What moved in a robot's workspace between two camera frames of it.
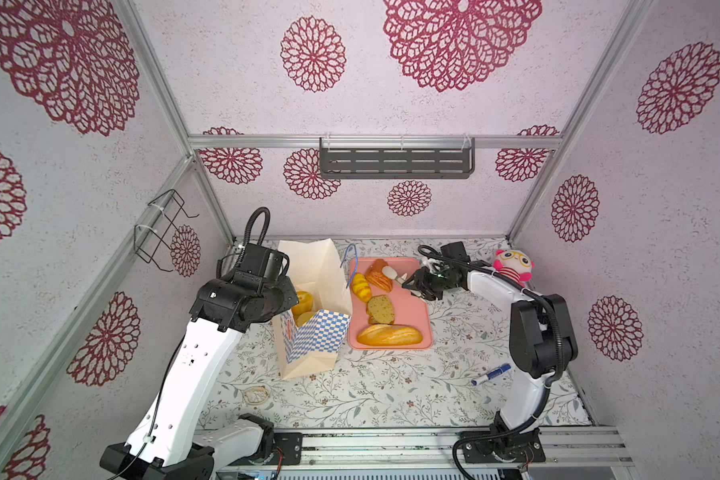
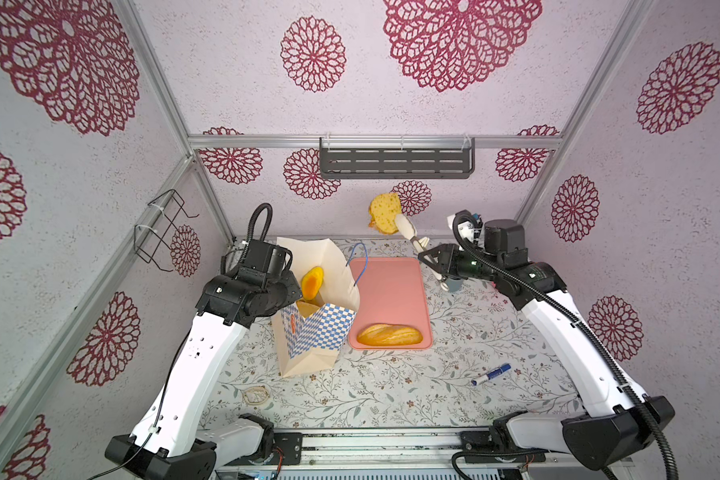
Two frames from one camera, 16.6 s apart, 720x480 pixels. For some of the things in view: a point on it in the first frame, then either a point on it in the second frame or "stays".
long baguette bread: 380,335 stays
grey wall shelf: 397,157 stays
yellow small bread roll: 361,287 to 312,282
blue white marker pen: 504,368 stays
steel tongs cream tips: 392,274 to 405,223
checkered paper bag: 315,267 stays
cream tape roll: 256,395 stays
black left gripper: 284,285 stays
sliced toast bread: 380,310 to 383,210
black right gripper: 420,283 to 447,258
